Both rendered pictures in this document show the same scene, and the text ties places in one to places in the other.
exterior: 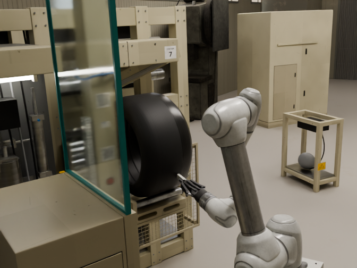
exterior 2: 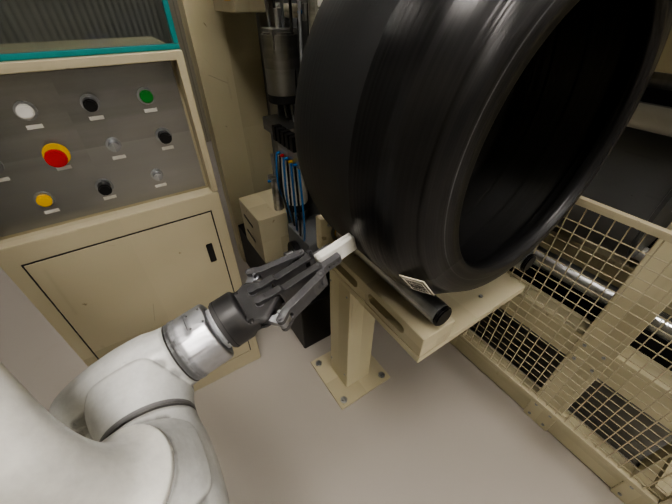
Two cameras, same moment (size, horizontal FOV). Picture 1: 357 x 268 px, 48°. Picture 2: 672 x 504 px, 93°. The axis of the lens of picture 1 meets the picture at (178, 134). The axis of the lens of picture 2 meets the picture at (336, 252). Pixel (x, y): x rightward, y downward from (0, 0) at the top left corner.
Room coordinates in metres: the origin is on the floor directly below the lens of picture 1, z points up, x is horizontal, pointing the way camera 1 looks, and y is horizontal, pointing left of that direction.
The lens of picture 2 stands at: (2.09, -0.40, 1.37)
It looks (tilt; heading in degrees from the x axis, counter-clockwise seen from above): 39 degrees down; 92
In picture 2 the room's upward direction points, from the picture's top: straight up
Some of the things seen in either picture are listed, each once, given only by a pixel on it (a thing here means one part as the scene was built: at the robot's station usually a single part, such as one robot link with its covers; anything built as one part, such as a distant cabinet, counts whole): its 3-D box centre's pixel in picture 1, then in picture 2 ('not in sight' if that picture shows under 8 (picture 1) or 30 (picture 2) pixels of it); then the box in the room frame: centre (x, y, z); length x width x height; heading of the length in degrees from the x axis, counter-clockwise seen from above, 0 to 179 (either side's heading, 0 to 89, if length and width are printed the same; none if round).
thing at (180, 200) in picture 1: (157, 208); (380, 285); (2.18, 0.14, 0.83); 0.36 x 0.09 x 0.06; 125
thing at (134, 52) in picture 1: (128, 52); not in sight; (2.61, 0.29, 1.71); 0.61 x 0.25 x 0.15; 125
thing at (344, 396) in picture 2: not in sight; (349, 369); (2.13, 0.42, 0.01); 0.27 x 0.27 x 0.02; 35
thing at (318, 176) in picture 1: (310, 149); not in sight; (4.50, -1.54, 0.40); 0.60 x 0.35 x 0.80; 25
